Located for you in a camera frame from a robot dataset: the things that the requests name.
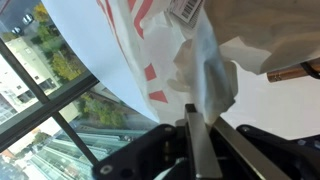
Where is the round white table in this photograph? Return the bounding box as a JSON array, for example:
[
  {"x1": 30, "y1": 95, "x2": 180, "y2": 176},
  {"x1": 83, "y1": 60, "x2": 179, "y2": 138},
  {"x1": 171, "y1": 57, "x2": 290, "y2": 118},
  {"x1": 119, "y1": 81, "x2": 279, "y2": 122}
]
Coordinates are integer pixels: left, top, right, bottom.
[{"x1": 41, "y1": 0, "x2": 320, "y2": 141}]

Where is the dark horizontal window railing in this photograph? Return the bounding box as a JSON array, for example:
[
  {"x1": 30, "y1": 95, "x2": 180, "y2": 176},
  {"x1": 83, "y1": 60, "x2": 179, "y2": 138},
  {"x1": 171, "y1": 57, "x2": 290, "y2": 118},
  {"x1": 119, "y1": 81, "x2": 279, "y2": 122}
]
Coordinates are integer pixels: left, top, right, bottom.
[{"x1": 0, "y1": 39, "x2": 101, "y2": 165}]

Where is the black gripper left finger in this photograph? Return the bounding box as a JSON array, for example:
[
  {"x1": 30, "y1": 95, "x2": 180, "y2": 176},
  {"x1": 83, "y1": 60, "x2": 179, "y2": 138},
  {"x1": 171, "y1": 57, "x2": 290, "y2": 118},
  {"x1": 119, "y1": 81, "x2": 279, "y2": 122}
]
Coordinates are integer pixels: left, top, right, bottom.
[{"x1": 92, "y1": 103, "x2": 223, "y2": 180}]

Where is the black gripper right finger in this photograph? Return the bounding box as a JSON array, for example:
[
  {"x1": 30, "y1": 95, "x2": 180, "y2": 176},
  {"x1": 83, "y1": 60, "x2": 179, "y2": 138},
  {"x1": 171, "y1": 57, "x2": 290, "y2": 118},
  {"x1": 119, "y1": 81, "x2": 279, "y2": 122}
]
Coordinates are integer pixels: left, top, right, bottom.
[{"x1": 213, "y1": 116, "x2": 320, "y2": 180}]

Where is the white plastic bag red print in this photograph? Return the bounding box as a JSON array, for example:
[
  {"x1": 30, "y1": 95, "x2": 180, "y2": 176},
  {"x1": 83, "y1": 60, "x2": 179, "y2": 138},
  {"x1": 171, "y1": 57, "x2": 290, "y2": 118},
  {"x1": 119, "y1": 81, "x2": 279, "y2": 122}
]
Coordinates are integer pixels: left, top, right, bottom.
[{"x1": 96, "y1": 0, "x2": 320, "y2": 126}]

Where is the dark window mullion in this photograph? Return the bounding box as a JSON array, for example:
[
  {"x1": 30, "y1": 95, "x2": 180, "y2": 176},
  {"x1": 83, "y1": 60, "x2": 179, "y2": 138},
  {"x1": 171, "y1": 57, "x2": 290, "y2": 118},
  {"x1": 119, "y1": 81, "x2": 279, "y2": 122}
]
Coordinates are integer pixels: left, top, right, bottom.
[{"x1": 0, "y1": 77, "x2": 100, "y2": 153}]

